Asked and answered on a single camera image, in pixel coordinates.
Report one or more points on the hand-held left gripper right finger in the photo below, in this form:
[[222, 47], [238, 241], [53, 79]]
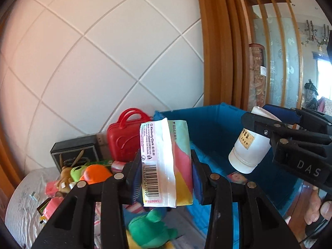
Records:
[[197, 186]]

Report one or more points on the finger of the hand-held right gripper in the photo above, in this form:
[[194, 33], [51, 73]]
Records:
[[259, 124], [282, 112]]

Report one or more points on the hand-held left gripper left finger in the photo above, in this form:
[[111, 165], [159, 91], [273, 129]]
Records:
[[136, 186]]

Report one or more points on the white plastic bottle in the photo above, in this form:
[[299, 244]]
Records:
[[246, 153]]

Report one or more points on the rainbow striped pad packet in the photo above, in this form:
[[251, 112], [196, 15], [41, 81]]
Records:
[[166, 166]]

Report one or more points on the blue plastic storage crate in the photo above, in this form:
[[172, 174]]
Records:
[[215, 134]]

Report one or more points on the person's right hand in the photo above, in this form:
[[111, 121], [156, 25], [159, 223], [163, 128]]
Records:
[[315, 202]]

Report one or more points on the pink white pad packet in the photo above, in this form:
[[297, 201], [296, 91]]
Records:
[[118, 165]]

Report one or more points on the rolled patterned carpet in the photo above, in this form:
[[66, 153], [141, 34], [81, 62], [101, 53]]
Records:
[[258, 83]]

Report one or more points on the red printed box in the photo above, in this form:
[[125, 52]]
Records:
[[237, 178]]

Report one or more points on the green flat box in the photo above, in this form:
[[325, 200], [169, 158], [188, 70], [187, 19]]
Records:
[[103, 162]]

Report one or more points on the orange plush toy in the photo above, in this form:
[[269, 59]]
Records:
[[96, 173]]

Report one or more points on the green frog plush toy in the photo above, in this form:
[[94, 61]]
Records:
[[145, 228]]

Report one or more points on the red toy suitcase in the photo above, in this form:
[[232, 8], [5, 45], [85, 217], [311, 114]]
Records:
[[122, 140]]

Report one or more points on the frosted glass slatted partition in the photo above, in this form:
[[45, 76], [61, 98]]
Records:
[[285, 57]]

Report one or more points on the light green plush toy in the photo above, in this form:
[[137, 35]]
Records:
[[77, 172]]

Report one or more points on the brown rabbit plush toy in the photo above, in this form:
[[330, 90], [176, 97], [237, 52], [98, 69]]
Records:
[[64, 176]]

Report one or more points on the black decorated box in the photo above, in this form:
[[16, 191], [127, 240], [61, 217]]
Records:
[[75, 145]]

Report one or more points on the pink tissue pack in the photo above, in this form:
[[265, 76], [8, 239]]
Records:
[[53, 207]]

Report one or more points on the black yellow packet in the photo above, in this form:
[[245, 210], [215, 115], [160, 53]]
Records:
[[41, 211]]

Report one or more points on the small silver clip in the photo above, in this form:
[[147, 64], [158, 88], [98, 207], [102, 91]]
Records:
[[33, 196]]

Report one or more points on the wall power socket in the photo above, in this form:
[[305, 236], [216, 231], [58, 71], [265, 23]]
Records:
[[100, 140]]

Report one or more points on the branch wall decoration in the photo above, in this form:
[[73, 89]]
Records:
[[313, 33]]

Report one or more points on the wooden door frame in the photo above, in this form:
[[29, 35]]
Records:
[[215, 44]]

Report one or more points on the wooden wall trim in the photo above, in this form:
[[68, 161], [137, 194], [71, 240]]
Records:
[[6, 160]]

